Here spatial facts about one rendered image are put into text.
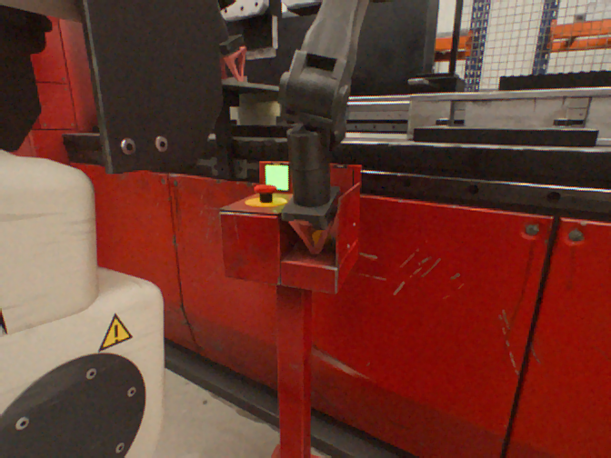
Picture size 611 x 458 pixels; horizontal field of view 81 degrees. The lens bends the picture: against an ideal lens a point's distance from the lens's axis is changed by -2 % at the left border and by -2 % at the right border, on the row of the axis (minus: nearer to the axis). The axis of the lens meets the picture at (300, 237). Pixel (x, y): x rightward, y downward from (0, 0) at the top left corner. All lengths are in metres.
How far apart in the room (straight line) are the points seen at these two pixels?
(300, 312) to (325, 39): 0.43
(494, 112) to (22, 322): 0.78
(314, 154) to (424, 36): 0.99
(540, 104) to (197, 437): 1.22
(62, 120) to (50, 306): 1.46
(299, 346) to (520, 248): 0.43
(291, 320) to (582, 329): 0.49
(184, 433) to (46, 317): 1.09
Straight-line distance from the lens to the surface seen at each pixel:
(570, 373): 0.83
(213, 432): 1.30
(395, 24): 1.48
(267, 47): 1.08
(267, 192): 0.61
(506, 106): 0.83
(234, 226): 0.59
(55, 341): 0.26
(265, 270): 0.59
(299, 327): 0.68
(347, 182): 0.67
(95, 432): 0.30
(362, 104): 1.17
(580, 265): 0.74
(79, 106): 1.72
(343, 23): 0.51
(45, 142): 1.66
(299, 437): 0.85
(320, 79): 0.48
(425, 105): 0.85
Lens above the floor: 0.91
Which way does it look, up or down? 18 degrees down
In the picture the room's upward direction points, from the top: straight up
